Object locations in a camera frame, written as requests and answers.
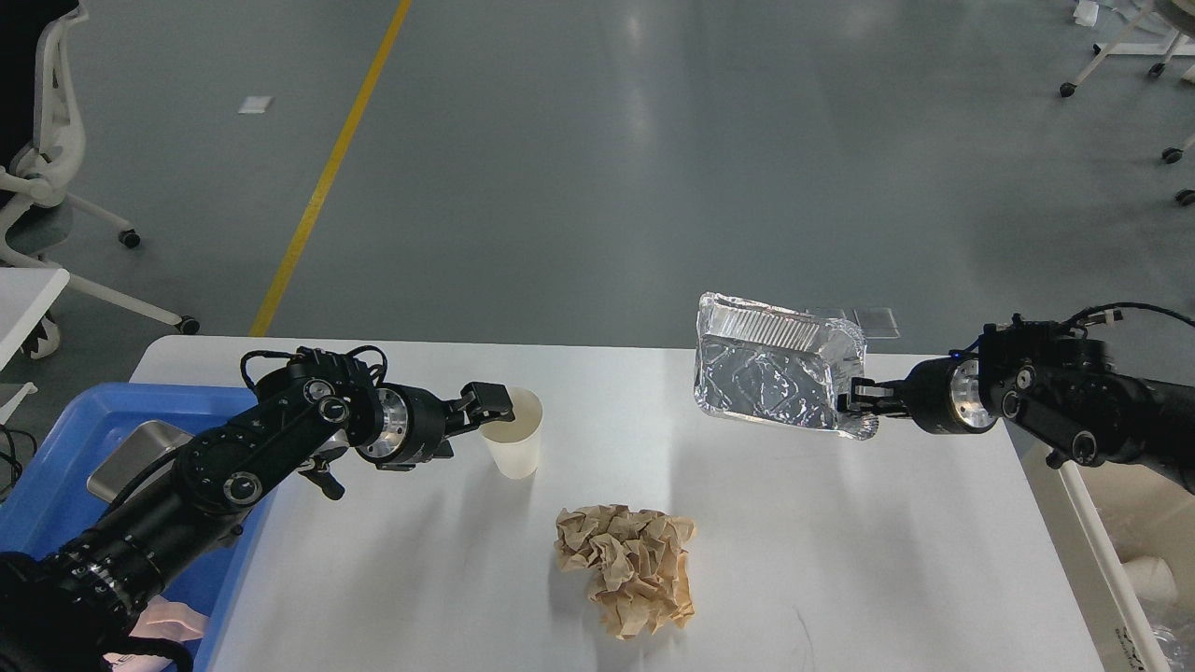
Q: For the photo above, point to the white paper cup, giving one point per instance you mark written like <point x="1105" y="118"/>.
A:
<point x="515" y="446"/>

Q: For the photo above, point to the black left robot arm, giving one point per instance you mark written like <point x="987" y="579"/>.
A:
<point x="78" y="606"/>

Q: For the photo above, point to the brown paper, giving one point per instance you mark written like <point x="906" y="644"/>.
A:
<point x="638" y="561"/>

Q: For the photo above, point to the white plastic bin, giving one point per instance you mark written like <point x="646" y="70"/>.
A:
<point x="1125" y="539"/>

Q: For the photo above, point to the white rolling frame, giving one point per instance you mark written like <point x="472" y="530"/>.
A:
<point x="1177" y="39"/>

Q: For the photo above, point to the white cup in bin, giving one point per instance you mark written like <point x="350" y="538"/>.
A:
<point x="1151" y="580"/>

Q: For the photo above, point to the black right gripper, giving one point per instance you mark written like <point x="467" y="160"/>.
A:
<point x="941" y="396"/>

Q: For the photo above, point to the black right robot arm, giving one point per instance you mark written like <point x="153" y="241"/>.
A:
<point x="1052" y="380"/>

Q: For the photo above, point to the square steel container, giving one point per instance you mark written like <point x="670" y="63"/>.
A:
<point x="146" y="442"/>

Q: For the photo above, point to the white office chair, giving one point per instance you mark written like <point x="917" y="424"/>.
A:
<point x="44" y="171"/>

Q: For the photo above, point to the blue plastic tray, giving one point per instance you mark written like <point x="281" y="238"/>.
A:
<point x="51" y="504"/>

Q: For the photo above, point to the pink mug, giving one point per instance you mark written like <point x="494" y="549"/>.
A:
<point x="162" y="619"/>

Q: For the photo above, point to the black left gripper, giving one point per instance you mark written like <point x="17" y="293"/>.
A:
<point x="418" y="427"/>

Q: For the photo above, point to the seated person in black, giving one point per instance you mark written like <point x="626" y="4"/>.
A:
<point x="22" y="24"/>

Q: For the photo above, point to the aluminium foil tray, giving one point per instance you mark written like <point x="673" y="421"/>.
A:
<point x="764" y="364"/>

